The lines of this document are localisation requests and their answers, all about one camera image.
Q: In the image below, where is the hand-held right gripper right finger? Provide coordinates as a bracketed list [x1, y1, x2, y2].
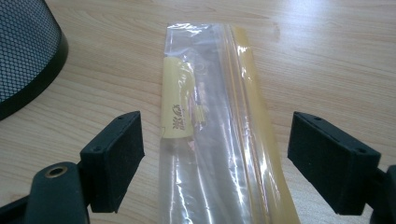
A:
[287, 111, 382, 216]

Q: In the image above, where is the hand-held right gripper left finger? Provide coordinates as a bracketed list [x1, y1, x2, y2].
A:
[79, 110, 146, 214]

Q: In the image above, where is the clear plastic bag yellow strip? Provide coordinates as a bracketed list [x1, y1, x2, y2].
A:
[158, 21, 303, 224]

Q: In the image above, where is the black mesh basket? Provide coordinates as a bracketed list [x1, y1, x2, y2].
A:
[0, 0, 70, 121]

